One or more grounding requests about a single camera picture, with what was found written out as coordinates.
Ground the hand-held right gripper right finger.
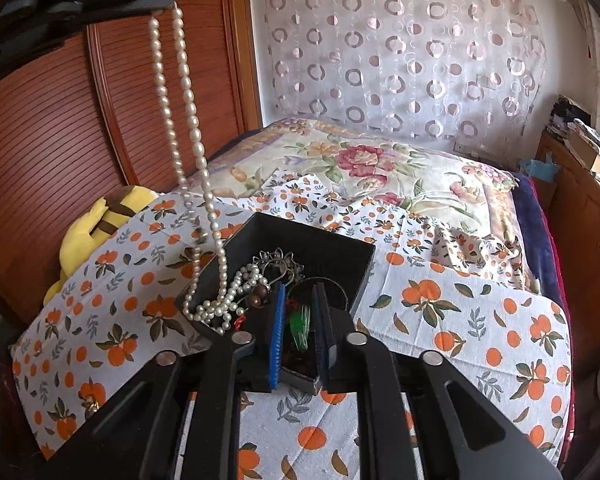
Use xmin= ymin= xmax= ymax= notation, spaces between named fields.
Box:
xmin=312 ymin=282 xmax=565 ymax=480

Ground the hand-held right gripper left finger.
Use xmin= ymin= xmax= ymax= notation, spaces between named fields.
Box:
xmin=45 ymin=280 xmax=288 ymax=480

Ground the red cord bracelet green charm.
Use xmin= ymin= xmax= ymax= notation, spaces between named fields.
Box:
xmin=280 ymin=300 xmax=316 ymax=361

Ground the dark wooden bead bracelet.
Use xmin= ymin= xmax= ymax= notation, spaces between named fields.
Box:
xmin=247 ymin=282 xmax=272 ymax=309

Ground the silver metal bangle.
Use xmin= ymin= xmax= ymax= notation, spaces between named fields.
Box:
xmin=286 ymin=277 xmax=354 ymax=316

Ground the black cardboard box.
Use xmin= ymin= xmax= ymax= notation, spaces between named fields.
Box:
xmin=174 ymin=211 xmax=377 ymax=395

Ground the white pearl necklace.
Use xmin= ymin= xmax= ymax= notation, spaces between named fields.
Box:
xmin=147 ymin=2 xmax=273 ymax=337

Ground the orange fruit print cloth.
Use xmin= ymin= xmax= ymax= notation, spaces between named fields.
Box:
xmin=12 ymin=172 xmax=573 ymax=480

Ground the brown slatted wardrobe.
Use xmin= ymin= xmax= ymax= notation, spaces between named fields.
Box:
xmin=0 ymin=0 xmax=263 ymax=321

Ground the floral blanket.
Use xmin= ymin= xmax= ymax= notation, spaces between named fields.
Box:
xmin=190 ymin=117 xmax=541 ymax=291

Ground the yellow striped plush toy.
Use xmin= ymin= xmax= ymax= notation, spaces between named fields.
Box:
xmin=44 ymin=185 xmax=158 ymax=307

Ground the dark blue blanket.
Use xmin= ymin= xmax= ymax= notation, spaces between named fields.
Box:
xmin=510 ymin=172 xmax=565 ymax=303

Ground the red blanket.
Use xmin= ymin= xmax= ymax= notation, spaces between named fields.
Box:
xmin=535 ymin=195 xmax=580 ymax=438

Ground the blue plastic bag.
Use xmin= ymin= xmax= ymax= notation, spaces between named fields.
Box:
xmin=517 ymin=152 xmax=561 ymax=182

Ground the circle pattern sheer curtain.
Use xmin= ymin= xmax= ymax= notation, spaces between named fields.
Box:
xmin=250 ymin=0 xmax=548 ymax=143

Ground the wooden side cabinet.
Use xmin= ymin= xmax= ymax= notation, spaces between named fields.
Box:
xmin=535 ymin=130 xmax=600 ymax=378

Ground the stack of dark clothes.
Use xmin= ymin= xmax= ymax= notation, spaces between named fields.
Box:
xmin=547 ymin=94 xmax=587 ymax=141

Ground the brown cardboard box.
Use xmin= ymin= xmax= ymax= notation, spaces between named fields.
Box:
xmin=567 ymin=130 xmax=600 ymax=172

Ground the wrapped air conditioner pipe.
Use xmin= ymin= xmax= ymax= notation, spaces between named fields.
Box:
xmin=572 ymin=0 xmax=600 ymax=122

